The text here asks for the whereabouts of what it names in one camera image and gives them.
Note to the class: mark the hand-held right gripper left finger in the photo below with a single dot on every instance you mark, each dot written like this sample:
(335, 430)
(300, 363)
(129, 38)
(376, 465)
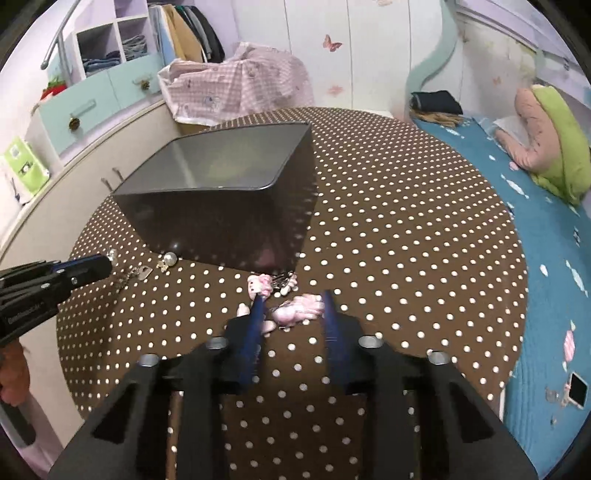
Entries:
(256, 323)

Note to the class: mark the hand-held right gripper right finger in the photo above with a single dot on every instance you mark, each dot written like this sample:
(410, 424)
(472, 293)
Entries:
(334, 332)

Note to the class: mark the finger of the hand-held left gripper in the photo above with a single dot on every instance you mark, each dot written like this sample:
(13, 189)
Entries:
(87, 262)
(87, 277)

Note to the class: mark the pink hand-shaped charm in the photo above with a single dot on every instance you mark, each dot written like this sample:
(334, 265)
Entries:
(300, 309)

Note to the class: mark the white pearl charm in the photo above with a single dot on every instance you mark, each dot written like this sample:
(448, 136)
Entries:
(171, 259)

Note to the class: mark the dark metal tin box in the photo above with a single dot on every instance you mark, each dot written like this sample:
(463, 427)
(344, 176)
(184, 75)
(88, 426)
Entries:
(221, 221)

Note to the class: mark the person's left hand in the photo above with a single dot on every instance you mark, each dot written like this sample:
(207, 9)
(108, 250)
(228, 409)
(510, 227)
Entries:
(14, 374)

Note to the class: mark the white cabinet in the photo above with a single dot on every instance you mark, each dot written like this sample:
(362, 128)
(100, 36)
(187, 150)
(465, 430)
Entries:
(55, 217)

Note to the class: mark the green package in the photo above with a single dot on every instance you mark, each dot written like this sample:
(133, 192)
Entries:
(25, 166)

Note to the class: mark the round table, polka-dot cloth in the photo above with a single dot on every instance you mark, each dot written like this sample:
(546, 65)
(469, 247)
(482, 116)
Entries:
(392, 207)

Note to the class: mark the teal drawer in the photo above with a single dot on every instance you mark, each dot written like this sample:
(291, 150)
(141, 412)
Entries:
(136, 87)
(74, 120)

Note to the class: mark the red plush toy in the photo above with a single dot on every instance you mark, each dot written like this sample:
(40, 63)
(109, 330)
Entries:
(54, 88)

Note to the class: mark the folded blue jeans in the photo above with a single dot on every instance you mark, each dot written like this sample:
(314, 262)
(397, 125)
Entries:
(101, 62)

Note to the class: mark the blue patterned bedsheet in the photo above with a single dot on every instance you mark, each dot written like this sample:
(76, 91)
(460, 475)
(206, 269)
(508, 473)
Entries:
(531, 258)

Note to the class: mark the folded grey clothes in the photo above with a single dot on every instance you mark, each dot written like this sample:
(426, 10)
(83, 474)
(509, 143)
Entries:
(134, 46)

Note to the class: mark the grey metal handrail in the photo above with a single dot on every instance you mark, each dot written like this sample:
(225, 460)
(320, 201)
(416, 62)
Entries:
(57, 37)

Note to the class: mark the pink checked covered box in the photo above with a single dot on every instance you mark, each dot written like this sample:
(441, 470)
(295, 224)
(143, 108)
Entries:
(240, 87)

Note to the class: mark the hanging light blue garment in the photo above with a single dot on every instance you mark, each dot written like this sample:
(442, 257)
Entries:
(159, 37)

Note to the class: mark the mustard folded clothes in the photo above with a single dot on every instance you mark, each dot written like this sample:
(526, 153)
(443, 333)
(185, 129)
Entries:
(441, 120)

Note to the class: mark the lilac shelf unit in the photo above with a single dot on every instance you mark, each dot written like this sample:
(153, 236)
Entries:
(120, 23)

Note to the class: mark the hanging yellow garment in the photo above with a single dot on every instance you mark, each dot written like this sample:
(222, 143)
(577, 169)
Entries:
(182, 37)

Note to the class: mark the smartphone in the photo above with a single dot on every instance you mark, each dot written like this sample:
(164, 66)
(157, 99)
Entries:
(577, 390)

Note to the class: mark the dark folded clothes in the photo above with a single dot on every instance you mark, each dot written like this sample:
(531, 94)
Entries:
(434, 102)

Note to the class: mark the hanging dark jacket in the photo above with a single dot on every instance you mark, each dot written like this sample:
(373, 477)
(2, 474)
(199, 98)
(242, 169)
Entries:
(207, 37)

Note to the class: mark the white pillow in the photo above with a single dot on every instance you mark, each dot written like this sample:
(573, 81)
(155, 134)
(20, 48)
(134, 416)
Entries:
(508, 127)

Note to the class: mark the white wardrobe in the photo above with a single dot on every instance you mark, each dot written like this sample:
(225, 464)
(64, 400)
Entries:
(369, 55)

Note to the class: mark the pink pillow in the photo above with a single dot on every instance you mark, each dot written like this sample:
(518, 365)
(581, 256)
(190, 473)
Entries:
(531, 120)

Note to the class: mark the pink butterfly sticker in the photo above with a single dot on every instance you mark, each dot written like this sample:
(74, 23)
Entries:
(332, 43)

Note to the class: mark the teal bunk bed frame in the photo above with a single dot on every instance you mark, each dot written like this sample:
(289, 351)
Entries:
(443, 46)

